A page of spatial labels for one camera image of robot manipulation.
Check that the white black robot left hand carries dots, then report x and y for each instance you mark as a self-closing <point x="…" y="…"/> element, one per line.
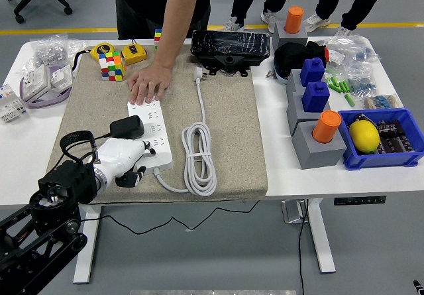
<point x="119" y="155"/>

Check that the person's left hand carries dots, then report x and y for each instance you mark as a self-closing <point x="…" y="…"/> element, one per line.
<point x="150" y="81"/>

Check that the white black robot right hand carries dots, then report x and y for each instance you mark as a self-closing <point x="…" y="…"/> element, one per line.
<point x="418" y="287"/>

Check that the black power adapter plug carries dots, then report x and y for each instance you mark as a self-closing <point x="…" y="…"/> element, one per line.
<point x="127" y="127"/>

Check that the white power strip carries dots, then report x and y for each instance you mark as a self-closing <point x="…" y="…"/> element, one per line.
<point x="164" y="152"/>

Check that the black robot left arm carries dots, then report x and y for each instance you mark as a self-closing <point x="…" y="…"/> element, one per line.
<point x="66" y="182"/>

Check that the person's left forearm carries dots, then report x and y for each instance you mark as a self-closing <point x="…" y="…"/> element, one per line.
<point x="175" y="26"/>

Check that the square yellow tape measure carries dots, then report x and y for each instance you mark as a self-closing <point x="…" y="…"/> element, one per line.
<point x="134" y="54"/>

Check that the multicoloured puzzle cube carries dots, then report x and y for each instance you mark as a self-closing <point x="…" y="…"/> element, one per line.
<point x="112" y="67"/>
<point x="158" y="38"/>

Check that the round yellow tape measure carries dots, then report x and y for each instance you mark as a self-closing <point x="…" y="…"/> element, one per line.
<point x="103" y="50"/>

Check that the person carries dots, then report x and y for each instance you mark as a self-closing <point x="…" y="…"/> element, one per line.
<point x="361" y="0"/>
<point x="139" y="6"/>
<point x="243" y="0"/>

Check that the black plastic-wrapped tray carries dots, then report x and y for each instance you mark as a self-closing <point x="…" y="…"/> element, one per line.
<point x="228" y="44"/>

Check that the purple tray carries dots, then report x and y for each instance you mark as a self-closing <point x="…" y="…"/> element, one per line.
<point x="46" y="103"/>

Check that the grey-brown fabric mat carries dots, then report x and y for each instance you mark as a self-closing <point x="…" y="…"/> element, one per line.
<point x="225" y="142"/>

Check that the black table control panel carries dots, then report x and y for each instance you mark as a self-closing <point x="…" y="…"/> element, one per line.
<point x="359" y="201"/>

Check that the clear bag of screws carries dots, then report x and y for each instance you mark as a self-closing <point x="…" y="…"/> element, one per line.
<point x="49" y="51"/>

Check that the white table leg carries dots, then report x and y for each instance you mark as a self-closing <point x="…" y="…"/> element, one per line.
<point x="323" y="242"/>
<point x="83" y="270"/>

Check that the white circuit breaker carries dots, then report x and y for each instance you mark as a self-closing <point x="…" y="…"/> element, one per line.
<point x="11" y="104"/>

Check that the small metal clip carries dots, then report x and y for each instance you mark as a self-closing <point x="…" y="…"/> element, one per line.
<point x="271" y="74"/>

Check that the blue plastic bin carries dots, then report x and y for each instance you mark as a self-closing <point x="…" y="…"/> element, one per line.
<point x="381" y="160"/>

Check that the grey holder block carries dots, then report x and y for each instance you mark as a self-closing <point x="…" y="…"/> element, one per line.
<point x="318" y="155"/>
<point x="281" y="36"/>
<point x="293" y="86"/>
<point x="295" y="112"/>

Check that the black cloth cap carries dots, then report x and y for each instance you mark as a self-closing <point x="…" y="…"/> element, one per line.
<point x="289" y="54"/>

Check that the brown capacitor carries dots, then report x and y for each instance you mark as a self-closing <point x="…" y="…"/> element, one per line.
<point x="387" y="146"/>
<point x="405" y="143"/>
<point x="392" y="128"/>

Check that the silver box under table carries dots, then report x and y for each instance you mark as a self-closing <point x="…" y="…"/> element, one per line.
<point x="293" y="212"/>

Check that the orange cylinder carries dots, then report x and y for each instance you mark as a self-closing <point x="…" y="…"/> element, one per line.
<point x="294" y="20"/>
<point x="326" y="127"/>

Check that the yellow lemon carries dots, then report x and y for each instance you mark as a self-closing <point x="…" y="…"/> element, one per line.
<point x="364" y="136"/>

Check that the blue square peg block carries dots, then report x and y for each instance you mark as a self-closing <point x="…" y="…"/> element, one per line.
<point x="316" y="97"/>
<point x="313" y="73"/>

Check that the green cylinder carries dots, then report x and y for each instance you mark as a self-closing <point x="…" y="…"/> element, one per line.
<point x="349" y="99"/>
<point x="346" y="86"/>
<point x="335" y="83"/>
<point x="329" y="81"/>
<point x="340" y="87"/>

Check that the black metal clip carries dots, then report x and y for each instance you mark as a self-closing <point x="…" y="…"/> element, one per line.
<point x="362" y="117"/>

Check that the clear bag of tan resistors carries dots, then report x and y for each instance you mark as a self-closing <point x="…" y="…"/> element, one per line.
<point x="381" y="102"/>

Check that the large clear bag of resistors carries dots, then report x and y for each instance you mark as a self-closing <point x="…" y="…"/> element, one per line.
<point x="357" y="53"/>

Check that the clear bag of blue resistors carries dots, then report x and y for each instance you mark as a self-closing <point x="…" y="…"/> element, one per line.
<point x="361" y="84"/>

